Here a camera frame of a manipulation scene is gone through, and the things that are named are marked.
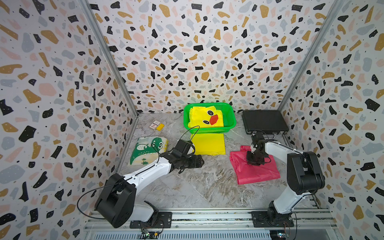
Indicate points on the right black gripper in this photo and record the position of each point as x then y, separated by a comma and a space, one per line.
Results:
248, 160

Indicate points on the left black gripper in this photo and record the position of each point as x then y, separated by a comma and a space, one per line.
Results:
194, 164

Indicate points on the pink raincoat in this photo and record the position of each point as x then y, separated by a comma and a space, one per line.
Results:
250, 174

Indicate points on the plain yellow raincoat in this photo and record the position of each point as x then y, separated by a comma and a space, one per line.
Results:
211, 144

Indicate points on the yellow duck raincoat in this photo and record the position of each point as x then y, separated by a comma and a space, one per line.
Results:
205, 117

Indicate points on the green plastic basket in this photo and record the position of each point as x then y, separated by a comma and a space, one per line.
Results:
228, 114

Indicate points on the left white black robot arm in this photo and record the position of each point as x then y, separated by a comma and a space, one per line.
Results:
117, 201

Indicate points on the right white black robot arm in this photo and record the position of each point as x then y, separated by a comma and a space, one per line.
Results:
304, 175

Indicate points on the white green dinosaur raincoat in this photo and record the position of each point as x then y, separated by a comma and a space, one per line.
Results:
147, 150

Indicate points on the black hard case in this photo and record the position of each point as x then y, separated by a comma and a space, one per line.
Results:
268, 122

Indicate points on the small card packets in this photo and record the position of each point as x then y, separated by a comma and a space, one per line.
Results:
157, 126

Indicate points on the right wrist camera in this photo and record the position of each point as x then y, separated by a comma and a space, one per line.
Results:
257, 137

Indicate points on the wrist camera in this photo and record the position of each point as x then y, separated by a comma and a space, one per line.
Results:
257, 137
183, 148

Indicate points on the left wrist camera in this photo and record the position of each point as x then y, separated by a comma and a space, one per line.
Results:
183, 148

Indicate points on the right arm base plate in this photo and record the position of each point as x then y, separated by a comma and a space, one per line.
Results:
266, 219

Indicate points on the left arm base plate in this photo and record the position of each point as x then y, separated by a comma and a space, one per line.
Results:
160, 220

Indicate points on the aluminium front rail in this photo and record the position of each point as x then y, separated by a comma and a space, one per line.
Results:
221, 224

